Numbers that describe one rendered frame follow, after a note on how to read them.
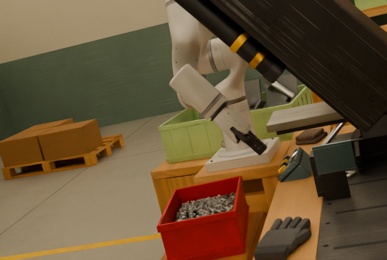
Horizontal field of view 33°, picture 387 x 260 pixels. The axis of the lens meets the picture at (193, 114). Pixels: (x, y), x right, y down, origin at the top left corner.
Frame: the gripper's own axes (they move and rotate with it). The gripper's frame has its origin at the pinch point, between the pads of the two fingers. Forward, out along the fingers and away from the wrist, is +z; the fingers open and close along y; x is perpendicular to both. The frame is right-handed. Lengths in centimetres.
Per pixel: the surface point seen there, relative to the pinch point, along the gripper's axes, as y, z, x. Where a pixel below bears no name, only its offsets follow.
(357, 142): 1.7, 18.8, 20.3
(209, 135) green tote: -88, -10, -35
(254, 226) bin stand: 7.1, 14.2, -16.5
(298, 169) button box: 2.6, 12.3, 3.7
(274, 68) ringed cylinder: 43, -13, 27
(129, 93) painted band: -716, -121, -264
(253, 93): -113, -8, -14
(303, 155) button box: -6.3, 12.0, 5.3
